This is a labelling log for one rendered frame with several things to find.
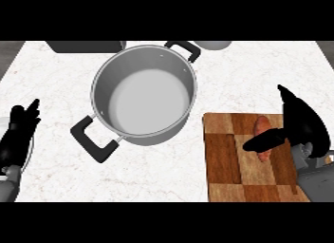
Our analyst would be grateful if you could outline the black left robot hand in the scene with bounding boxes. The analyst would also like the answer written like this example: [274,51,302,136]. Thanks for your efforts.
[0,98,41,177]

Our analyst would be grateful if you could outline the silver pot with black handles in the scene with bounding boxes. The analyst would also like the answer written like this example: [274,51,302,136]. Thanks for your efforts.
[69,40,204,164]

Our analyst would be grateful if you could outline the dark grey box appliance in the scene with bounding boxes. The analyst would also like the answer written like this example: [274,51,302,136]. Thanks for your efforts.
[44,40,127,54]

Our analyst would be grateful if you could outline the orange sweet potato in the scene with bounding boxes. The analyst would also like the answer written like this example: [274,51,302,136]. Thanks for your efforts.
[252,115,273,163]

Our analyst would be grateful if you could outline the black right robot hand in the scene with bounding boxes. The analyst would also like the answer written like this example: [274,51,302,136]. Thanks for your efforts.
[240,84,330,159]

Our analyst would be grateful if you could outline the wooden checkered cutting board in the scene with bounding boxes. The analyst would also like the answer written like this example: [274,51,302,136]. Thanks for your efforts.
[202,112,311,203]

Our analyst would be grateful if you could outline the pale grey round object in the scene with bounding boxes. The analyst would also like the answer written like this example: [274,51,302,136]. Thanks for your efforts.
[192,40,233,51]

